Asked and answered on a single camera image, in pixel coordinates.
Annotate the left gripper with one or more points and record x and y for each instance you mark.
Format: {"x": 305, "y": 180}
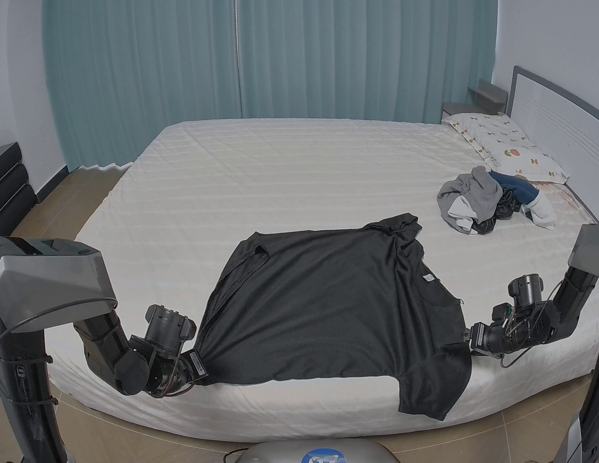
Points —
{"x": 193, "y": 369}

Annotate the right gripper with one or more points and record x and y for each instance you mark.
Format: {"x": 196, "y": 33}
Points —
{"x": 485, "y": 339}

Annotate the black T-shirt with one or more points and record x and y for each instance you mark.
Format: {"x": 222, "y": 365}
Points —
{"x": 328, "y": 306}

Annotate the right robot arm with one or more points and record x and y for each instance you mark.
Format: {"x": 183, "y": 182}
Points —
{"x": 589, "y": 253}

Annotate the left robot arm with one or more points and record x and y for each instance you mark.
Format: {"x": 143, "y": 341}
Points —
{"x": 48, "y": 278}

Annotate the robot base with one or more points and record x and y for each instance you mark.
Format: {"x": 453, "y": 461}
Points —
{"x": 280, "y": 454}

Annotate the pile of clothes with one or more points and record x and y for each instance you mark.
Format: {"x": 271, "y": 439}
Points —
{"x": 478, "y": 196}

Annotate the bed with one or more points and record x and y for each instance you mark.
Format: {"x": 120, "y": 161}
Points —
{"x": 280, "y": 176}

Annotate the white printed pillow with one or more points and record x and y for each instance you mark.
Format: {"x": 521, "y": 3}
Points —
{"x": 507, "y": 145}

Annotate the grey bedside table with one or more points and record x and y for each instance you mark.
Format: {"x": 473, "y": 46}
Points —
{"x": 487, "y": 94}

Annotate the black chest of drawers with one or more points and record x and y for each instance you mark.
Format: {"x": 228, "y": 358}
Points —
{"x": 10, "y": 186}

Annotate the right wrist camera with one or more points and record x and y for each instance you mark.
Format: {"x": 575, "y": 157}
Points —
{"x": 501, "y": 312}

